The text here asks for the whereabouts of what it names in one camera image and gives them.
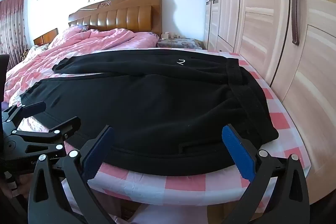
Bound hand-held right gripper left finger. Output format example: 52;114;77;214
28;125;116;224

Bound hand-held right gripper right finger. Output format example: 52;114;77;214
222;124;310;224

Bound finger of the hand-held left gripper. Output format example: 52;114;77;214
5;116;81;159
0;101;47;135

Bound black pants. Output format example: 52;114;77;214
20;48;279;177

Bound person's left hand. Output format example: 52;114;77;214
5;175;30;199

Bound patterned pillow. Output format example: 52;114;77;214
20;43;50;59

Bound pink white checkered plastic sheet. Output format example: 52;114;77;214
20;47;313;207

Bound pink quilt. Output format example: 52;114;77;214
5;25;161;132

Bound maroon patterned curtain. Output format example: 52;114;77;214
0;0;28;67

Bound nightstand with floral cloth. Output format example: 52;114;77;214
157;38;206;50

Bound wooden bed headboard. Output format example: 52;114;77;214
68;0;163;37

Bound light wooden wardrobe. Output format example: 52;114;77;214
203;0;336;203

